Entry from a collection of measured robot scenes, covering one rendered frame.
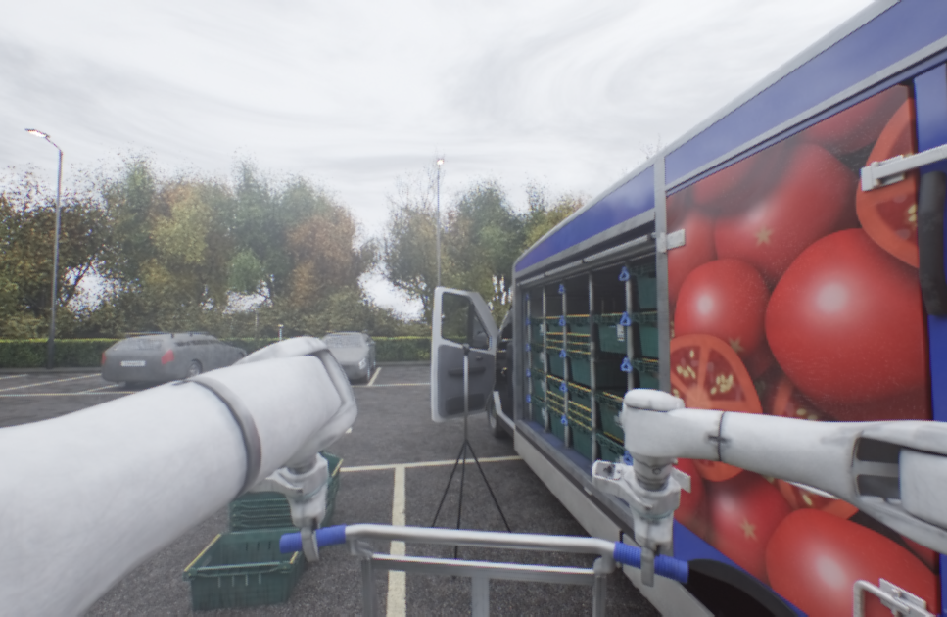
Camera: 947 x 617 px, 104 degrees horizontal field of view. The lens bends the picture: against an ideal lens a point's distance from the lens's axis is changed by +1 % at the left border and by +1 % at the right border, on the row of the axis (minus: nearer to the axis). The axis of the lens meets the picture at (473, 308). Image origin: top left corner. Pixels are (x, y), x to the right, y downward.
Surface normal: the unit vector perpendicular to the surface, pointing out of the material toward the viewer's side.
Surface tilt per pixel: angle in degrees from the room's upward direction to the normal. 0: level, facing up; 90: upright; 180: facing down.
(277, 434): 92
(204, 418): 60
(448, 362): 92
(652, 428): 84
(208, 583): 93
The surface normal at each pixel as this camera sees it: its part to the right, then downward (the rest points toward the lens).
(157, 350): 0.15, -0.55
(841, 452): -0.88, -0.29
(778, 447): -0.67, -0.32
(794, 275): -0.98, 0.00
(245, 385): 0.46, -0.84
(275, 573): 0.14, 0.01
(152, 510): 0.96, 0.01
